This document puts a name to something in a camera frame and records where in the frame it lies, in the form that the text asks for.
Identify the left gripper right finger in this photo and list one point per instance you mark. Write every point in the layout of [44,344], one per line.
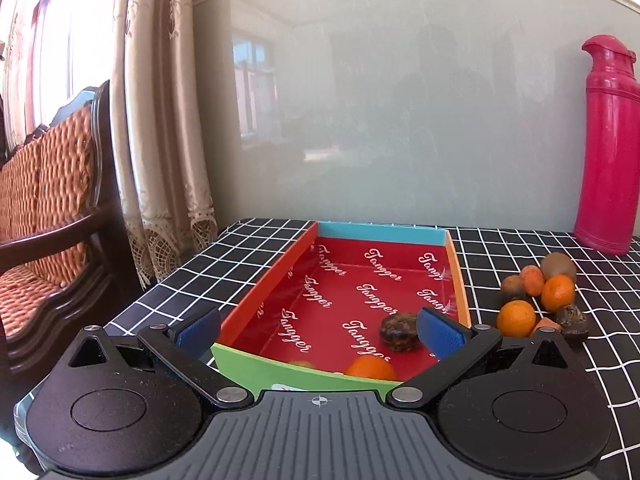
[457,349]

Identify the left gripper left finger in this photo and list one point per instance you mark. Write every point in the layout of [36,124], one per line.
[180,347]

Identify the orange mandarin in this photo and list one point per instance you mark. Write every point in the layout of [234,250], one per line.
[558,293]
[516,319]

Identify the dark brown passion fruit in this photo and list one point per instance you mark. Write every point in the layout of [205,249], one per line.
[398,332]

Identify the brown round fruit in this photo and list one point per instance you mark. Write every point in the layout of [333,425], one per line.
[513,288]

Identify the orange in tray front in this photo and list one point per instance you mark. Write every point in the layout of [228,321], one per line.
[371,367]

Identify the red cardboard tray box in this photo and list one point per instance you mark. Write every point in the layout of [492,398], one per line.
[320,304]

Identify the dark wrinkled passion fruit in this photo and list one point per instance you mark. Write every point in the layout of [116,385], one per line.
[574,324]

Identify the brown kiwi fruit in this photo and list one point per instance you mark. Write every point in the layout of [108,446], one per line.
[557,263]

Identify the dark wooden sofa chair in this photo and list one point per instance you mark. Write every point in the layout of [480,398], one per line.
[65,256]

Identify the black white grid tablecloth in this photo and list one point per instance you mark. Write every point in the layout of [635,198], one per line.
[535,408]

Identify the pink thermos flask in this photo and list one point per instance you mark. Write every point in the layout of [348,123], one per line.
[609,199]

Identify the beige lace curtain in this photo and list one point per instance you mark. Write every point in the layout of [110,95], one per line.
[144,50]

